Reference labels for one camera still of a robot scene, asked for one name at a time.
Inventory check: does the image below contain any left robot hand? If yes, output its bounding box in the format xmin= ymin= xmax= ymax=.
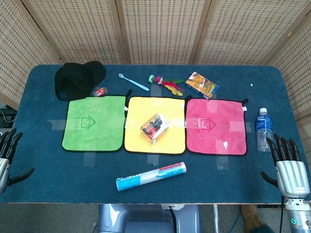
xmin=0 ymin=128 xmax=35 ymax=195

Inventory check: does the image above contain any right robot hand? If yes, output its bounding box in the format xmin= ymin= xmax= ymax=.
xmin=260 ymin=133 xmax=308 ymax=197

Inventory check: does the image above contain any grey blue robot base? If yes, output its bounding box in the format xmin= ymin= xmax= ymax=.
xmin=96 ymin=203 xmax=202 ymax=233

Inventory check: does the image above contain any pink cloth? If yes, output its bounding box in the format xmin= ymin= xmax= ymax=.
xmin=185 ymin=98 xmax=249 ymax=156

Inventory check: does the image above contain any green cloth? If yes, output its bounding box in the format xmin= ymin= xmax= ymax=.
xmin=61 ymin=96 xmax=127 ymax=153

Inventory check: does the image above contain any orange blue carton box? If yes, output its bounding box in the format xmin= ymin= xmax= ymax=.
xmin=185 ymin=71 xmax=220 ymax=100

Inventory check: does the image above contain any small clear plastic box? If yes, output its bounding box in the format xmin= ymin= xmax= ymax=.
xmin=140 ymin=112 xmax=171 ymax=146

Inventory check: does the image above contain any yellow cloth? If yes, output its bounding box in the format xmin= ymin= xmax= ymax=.
xmin=123 ymin=96 xmax=187 ymax=155

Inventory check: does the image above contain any clear plastic water bottle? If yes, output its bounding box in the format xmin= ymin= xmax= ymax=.
xmin=256 ymin=107 xmax=274 ymax=153

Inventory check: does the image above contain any brown shoe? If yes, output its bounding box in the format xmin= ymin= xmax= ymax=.
xmin=241 ymin=204 xmax=266 ymax=233

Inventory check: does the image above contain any black hat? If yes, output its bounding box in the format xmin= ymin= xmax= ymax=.
xmin=54 ymin=60 xmax=107 ymax=101

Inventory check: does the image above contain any small red packet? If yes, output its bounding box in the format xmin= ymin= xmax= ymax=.
xmin=94 ymin=86 xmax=107 ymax=98

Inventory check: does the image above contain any blue table cloth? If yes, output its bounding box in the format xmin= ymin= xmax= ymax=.
xmin=0 ymin=64 xmax=311 ymax=204

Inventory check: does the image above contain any white blue rolled tube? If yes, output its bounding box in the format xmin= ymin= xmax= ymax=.
xmin=116 ymin=161 xmax=188 ymax=192

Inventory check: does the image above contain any colourful feather shuttlecock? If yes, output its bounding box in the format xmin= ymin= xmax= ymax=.
xmin=148 ymin=74 xmax=185 ymax=97

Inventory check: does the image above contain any light blue toothbrush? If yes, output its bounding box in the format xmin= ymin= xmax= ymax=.
xmin=118 ymin=73 xmax=150 ymax=92

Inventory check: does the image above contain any bamboo folding screen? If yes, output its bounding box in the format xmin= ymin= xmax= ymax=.
xmin=0 ymin=0 xmax=311 ymax=122

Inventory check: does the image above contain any black cable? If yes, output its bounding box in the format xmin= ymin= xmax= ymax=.
xmin=168 ymin=206 xmax=180 ymax=233

